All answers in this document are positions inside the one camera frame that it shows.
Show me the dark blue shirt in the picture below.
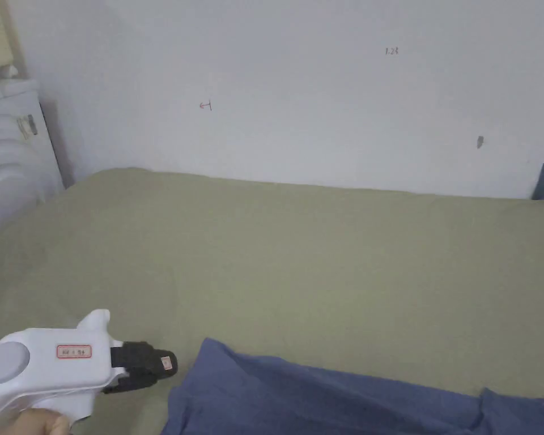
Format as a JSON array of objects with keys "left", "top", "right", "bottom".
[{"left": 162, "top": 337, "right": 544, "bottom": 435}]

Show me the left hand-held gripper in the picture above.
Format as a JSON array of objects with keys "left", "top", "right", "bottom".
[{"left": 0, "top": 309, "right": 179, "bottom": 419}]

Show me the person's left hand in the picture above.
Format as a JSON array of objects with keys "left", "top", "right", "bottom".
[{"left": 0, "top": 407, "right": 74, "bottom": 435}]

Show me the bed with pale green sheet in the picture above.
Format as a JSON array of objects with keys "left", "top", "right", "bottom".
[{"left": 0, "top": 167, "right": 544, "bottom": 435}]

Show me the white washing machine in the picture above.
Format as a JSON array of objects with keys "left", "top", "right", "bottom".
[{"left": 0, "top": 66, "right": 67, "bottom": 234}]

